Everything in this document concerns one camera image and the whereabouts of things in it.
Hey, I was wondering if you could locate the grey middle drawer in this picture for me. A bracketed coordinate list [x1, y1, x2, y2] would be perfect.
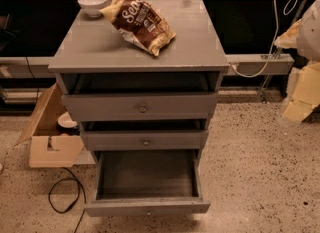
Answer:
[81, 130, 208, 151]

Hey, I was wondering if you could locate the brown yellow chip bag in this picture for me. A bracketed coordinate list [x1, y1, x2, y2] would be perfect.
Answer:
[100, 0, 176, 56]

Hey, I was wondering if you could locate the grey wooden drawer cabinet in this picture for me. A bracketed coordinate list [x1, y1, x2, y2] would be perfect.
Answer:
[49, 0, 228, 153]

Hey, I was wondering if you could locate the black floor cable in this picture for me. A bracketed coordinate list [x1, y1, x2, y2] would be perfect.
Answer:
[48, 167, 87, 233]

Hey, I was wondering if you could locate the grey top drawer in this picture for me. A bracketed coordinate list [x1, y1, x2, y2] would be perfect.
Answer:
[62, 93, 217, 122]

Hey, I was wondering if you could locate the open cardboard box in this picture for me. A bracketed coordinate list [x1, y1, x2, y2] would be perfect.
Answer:
[17, 84, 84, 168]

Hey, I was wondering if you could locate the white ceramic bowl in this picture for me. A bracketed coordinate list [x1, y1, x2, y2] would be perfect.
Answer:
[78, 0, 108, 18]

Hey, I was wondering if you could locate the white bowl in box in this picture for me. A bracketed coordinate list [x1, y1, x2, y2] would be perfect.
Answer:
[57, 112, 77, 128]

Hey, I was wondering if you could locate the grey drawer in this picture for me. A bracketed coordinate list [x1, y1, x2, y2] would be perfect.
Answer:
[85, 150, 210, 217]
[62, 93, 217, 122]
[81, 130, 208, 151]

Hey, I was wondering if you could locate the black wall cable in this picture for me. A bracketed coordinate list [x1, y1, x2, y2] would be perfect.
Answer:
[24, 56, 40, 103]

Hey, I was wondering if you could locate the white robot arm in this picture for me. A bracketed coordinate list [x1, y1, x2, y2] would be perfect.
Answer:
[275, 0, 320, 123]

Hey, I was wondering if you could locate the grey bottom drawer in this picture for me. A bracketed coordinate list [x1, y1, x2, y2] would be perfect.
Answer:
[85, 150, 210, 217]

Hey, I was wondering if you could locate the metal tripod stand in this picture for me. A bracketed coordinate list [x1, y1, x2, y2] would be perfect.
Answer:
[258, 0, 320, 103]

